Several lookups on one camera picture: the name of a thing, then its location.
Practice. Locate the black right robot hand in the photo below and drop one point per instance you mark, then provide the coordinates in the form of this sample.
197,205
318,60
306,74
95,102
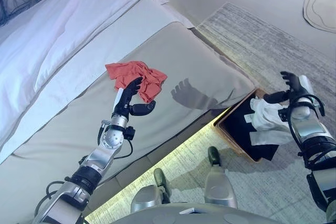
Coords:
302,86

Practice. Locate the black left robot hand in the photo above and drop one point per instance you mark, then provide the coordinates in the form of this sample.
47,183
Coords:
123,103

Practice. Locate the orange red garment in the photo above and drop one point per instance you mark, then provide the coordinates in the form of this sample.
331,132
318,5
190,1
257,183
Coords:
152,82

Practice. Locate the white garment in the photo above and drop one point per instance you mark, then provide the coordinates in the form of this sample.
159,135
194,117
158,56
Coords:
265,119

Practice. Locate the black garment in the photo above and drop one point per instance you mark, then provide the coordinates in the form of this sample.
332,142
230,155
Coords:
236,119

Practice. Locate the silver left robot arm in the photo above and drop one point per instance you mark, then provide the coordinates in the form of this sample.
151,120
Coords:
113,137

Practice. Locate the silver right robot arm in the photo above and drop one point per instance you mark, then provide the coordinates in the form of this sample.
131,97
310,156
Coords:
307,129

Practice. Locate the white textured bed sheet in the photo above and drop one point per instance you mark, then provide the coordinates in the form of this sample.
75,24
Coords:
78,74

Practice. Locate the bed with beige cover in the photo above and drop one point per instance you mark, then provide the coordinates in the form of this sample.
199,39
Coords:
183,58

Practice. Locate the brown wicker basket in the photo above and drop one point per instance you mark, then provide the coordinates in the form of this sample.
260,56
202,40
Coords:
235,139

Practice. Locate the grey streaked rug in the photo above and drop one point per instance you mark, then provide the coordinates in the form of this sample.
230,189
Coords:
249,45

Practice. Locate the white oval floor mat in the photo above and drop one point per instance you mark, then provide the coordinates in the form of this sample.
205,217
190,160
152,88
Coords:
323,1

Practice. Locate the white duvet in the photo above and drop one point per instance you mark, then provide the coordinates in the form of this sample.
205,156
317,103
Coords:
65,19

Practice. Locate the silver right robot leg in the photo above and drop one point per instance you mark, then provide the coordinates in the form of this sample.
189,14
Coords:
219,187

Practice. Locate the grey robot torso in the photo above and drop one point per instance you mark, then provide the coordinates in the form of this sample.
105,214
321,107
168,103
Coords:
197,217

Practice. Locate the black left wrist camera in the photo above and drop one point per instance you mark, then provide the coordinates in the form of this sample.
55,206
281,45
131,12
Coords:
129,133

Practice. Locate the brown upholstered bed frame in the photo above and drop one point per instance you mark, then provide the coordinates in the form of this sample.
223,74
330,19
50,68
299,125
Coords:
131,172

